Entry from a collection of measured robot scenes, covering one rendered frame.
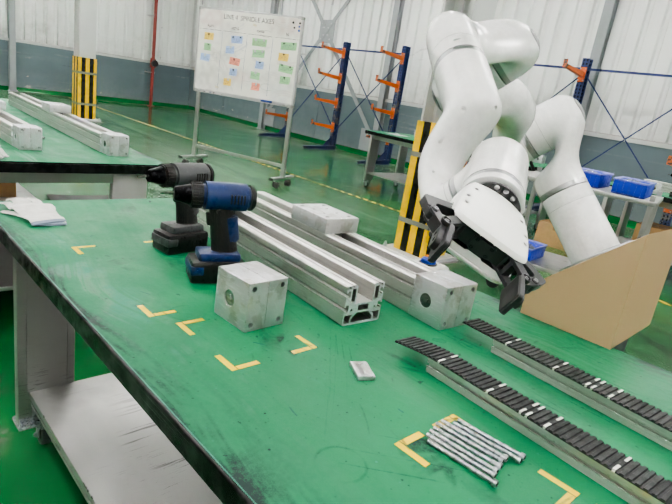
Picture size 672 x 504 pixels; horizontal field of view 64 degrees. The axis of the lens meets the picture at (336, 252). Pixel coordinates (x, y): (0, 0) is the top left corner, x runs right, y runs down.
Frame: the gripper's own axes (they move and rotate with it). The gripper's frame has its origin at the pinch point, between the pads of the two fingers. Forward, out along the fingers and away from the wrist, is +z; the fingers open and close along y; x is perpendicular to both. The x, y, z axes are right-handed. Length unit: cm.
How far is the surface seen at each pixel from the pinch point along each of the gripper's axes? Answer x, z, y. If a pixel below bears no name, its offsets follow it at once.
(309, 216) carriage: -55, -70, 21
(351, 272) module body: -42, -43, 6
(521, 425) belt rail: -23.1, -12.2, -25.2
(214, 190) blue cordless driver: -43, -40, 39
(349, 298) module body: -40, -33, 4
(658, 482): -11.8, -5.2, -37.5
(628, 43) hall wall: -35, -840, -178
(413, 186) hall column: -167, -348, -22
